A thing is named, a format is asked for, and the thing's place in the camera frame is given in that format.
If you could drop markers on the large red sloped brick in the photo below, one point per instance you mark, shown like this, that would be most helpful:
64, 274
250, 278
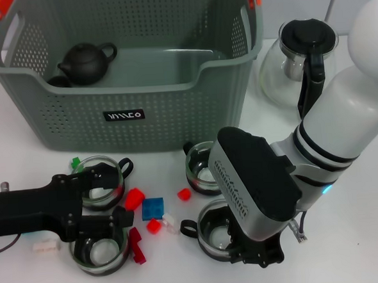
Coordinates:
134, 199

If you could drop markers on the small green toy brick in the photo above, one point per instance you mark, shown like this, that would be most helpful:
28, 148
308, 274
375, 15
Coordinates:
75, 162

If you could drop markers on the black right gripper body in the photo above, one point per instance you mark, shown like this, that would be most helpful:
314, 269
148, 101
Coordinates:
263, 252

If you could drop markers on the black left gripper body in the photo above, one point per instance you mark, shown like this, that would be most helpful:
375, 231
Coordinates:
26, 210

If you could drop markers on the small red toy brick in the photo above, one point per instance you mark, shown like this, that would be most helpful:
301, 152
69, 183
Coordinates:
184, 194
153, 226

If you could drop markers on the dark red toy brick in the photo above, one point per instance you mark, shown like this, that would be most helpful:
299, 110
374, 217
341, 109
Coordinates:
137, 247

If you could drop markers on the dark clay teapot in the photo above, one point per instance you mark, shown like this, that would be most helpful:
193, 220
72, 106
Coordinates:
84, 64

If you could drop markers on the grey-green perforated storage bin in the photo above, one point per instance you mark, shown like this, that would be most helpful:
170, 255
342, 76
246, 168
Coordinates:
174, 116

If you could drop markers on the small dark clay cup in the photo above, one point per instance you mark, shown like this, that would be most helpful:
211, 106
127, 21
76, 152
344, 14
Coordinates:
58, 82

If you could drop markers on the white toy brick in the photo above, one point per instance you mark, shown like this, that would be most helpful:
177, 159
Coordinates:
169, 220

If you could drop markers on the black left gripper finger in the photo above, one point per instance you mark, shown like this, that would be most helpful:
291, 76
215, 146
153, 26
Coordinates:
124, 218
104, 177

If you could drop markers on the pale pink toy brick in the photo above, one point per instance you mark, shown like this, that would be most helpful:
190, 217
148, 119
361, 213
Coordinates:
44, 246

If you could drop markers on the white and silver right arm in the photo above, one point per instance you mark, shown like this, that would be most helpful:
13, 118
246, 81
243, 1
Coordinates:
335, 123

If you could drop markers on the blue square toy brick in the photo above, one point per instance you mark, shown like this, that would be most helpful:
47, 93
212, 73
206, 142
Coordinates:
153, 209

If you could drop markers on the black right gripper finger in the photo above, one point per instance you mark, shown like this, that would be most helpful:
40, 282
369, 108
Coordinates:
235, 235

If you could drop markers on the glass teacup with black base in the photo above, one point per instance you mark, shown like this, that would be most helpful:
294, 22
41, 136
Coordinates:
199, 179
99, 252
99, 198
214, 236

